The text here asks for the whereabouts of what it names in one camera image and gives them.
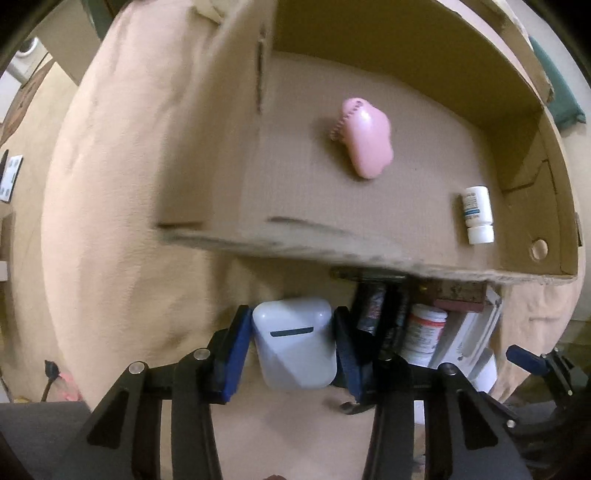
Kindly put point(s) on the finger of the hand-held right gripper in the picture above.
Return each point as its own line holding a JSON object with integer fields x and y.
{"x": 528, "y": 359}

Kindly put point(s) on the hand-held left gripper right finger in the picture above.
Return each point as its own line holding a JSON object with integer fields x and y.
{"x": 351, "y": 360}

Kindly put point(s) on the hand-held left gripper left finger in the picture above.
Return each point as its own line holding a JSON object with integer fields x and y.
{"x": 231, "y": 355}

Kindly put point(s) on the white earbuds case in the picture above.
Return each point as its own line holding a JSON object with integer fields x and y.
{"x": 295, "y": 350}

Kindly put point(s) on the white remote control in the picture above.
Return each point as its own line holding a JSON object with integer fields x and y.
{"x": 468, "y": 330}

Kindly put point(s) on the cardboard box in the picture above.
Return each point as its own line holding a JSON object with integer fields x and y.
{"x": 323, "y": 198}

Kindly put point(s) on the white red-label medicine bottle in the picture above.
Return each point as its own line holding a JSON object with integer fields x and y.
{"x": 422, "y": 337}

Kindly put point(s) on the small white pill bottle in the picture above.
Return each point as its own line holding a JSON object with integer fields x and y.
{"x": 478, "y": 212}

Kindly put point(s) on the beige blanket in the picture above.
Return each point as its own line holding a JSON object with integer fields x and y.
{"x": 115, "y": 207}

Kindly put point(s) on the person's grey trouser leg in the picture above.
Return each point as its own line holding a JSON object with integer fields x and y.
{"x": 37, "y": 438}

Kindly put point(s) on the pink cloud-shaped comb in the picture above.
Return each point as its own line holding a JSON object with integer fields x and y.
{"x": 367, "y": 138}

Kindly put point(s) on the green cushion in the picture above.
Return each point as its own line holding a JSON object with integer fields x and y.
{"x": 561, "y": 97}

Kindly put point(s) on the white bathroom scale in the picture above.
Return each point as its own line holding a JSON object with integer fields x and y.
{"x": 10, "y": 180}

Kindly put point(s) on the round brown rug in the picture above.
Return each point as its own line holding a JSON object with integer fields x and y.
{"x": 21, "y": 101}

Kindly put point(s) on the cream cloth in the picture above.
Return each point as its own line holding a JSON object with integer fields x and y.
{"x": 207, "y": 8}

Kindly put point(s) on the white washing machine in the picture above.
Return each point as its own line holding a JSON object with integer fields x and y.
{"x": 25, "y": 57}

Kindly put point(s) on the dark green wooden frame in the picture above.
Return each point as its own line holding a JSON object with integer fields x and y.
{"x": 98, "y": 18}

